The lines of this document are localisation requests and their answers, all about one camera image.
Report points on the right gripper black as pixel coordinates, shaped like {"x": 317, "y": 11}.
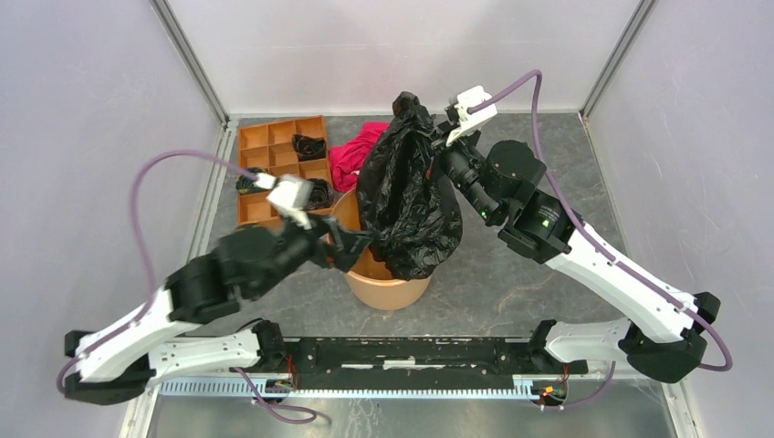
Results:
{"x": 439, "y": 140}

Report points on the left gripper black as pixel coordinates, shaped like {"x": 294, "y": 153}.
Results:
{"x": 353, "y": 244}

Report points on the orange trash bin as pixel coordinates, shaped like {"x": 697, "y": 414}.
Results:
{"x": 369, "y": 280}

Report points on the black trash bag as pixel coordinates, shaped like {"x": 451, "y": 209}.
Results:
{"x": 412, "y": 213}

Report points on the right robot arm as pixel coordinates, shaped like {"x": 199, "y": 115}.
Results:
{"x": 662, "y": 330}

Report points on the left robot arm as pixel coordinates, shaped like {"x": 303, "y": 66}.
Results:
{"x": 146, "y": 347}

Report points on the rolled black bag bottom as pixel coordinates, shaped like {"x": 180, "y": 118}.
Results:
{"x": 321, "y": 195}

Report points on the rolled black bag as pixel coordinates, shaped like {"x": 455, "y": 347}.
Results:
{"x": 321, "y": 195}
{"x": 244, "y": 185}
{"x": 309, "y": 148}

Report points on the red cloth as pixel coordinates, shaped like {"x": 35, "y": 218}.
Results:
{"x": 346, "y": 161}

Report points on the rolled black bag top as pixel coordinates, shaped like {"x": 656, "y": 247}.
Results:
{"x": 309, "y": 148}

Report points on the rolled black bag left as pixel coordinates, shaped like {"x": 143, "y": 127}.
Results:
{"x": 244, "y": 185}

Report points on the orange compartment tray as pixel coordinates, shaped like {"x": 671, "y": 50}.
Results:
{"x": 268, "y": 146}

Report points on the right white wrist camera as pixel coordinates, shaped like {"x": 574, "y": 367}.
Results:
{"x": 468, "y": 112}

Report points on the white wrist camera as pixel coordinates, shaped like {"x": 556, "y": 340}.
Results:
{"x": 288, "y": 194}
{"x": 468, "y": 112}

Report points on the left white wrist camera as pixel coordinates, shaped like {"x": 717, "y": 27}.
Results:
{"x": 288, "y": 194}

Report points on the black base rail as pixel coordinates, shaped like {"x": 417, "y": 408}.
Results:
{"x": 384, "y": 364}

